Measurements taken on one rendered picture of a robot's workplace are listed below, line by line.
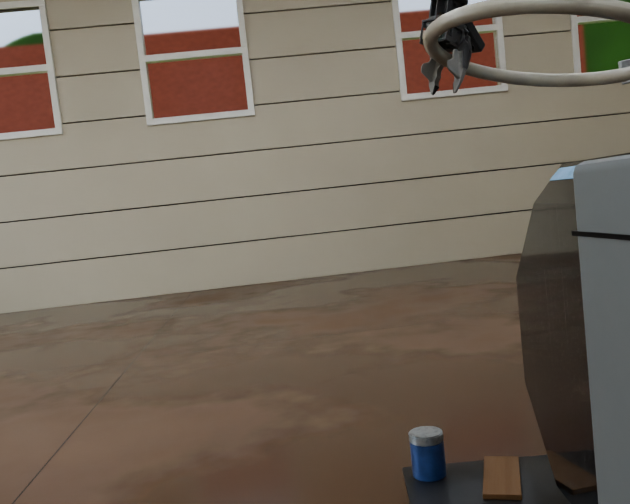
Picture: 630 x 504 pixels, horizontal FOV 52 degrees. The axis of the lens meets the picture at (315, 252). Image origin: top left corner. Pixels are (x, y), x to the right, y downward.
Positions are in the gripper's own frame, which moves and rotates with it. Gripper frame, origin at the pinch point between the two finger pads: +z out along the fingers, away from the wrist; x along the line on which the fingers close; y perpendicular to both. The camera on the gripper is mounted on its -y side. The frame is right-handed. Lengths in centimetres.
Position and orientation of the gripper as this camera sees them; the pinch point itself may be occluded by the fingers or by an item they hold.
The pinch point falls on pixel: (446, 89)
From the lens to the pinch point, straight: 153.0
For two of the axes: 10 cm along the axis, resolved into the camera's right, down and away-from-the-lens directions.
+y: -7.2, -0.7, -6.9
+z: -1.2, 9.9, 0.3
